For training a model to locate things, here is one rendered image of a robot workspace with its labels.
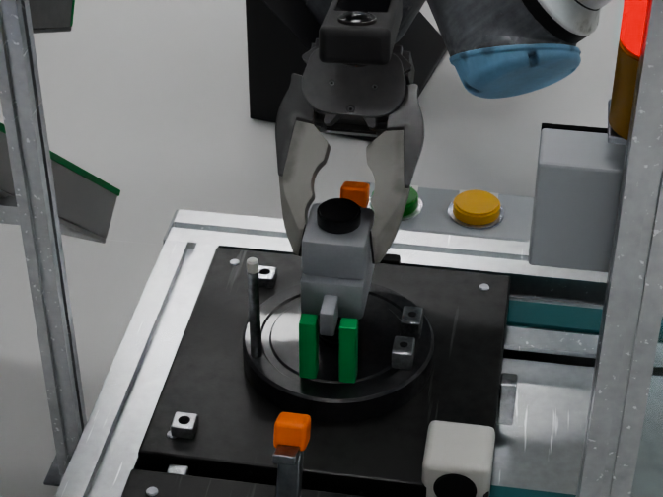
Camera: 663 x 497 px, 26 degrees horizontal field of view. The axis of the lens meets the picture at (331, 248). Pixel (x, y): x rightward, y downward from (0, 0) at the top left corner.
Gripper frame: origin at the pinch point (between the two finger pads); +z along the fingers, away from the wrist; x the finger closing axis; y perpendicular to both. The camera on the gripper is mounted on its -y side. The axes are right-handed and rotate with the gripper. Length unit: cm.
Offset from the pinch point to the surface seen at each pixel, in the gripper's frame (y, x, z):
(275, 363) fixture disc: 3.9, 3.9, 8.9
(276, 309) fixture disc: 8.5, 5.0, 4.9
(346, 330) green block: -0.4, -1.4, 6.1
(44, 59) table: 60, 43, -22
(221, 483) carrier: -2.7, 5.6, 17.2
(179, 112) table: 53, 25, -16
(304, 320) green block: -0.3, 1.6, 5.8
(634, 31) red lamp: -25.7, -16.8, -9.9
